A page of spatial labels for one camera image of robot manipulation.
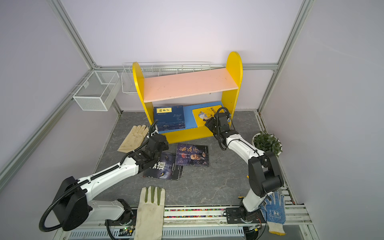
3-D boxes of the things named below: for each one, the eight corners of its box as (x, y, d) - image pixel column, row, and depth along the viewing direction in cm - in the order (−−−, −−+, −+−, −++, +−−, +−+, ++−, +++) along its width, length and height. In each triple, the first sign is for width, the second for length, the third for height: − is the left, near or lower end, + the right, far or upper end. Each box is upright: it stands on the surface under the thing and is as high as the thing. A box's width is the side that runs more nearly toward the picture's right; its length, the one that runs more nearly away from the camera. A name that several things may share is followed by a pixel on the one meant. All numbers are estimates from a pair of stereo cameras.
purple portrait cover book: (175, 166, 92) (175, 164, 89) (177, 146, 102) (177, 143, 99) (208, 166, 92) (209, 164, 89) (207, 146, 102) (208, 143, 99)
